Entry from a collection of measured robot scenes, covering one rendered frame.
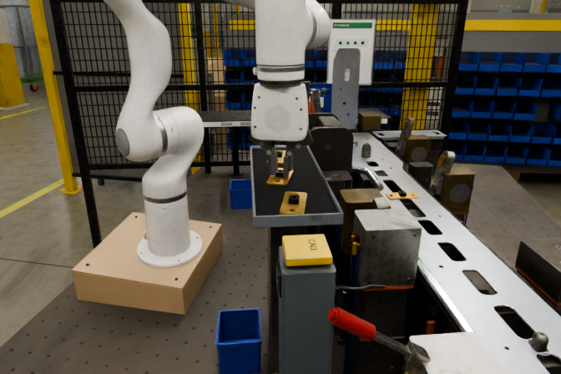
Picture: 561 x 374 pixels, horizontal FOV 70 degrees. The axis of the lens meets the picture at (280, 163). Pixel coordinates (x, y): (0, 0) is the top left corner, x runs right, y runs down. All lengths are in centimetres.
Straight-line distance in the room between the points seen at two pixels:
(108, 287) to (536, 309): 100
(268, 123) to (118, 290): 70
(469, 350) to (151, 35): 86
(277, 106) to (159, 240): 63
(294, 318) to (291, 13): 46
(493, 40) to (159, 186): 272
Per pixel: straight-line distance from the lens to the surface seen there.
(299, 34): 69
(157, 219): 116
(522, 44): 340
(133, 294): 121
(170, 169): 112
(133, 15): 101
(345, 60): 174
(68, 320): 126
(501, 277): 86
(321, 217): 62
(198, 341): 110
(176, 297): 115
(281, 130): 71
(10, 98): 853
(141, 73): 103
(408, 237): 73
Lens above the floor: 144
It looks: 19 degrees down
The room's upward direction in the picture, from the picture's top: straight up
